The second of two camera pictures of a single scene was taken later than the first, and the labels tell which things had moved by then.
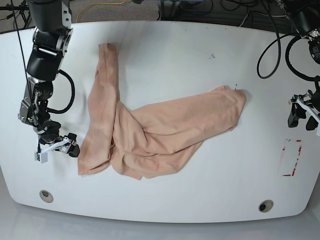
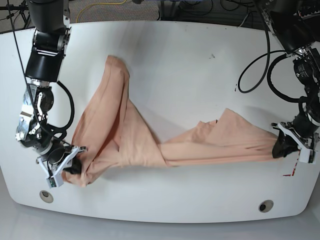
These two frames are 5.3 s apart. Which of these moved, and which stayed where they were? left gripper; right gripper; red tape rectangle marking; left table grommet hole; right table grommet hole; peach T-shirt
Moved: peach T-shirt; right gripper; left gripper
Stayed: right table grommet hole; red tape rectangle marking; left table grommet hole
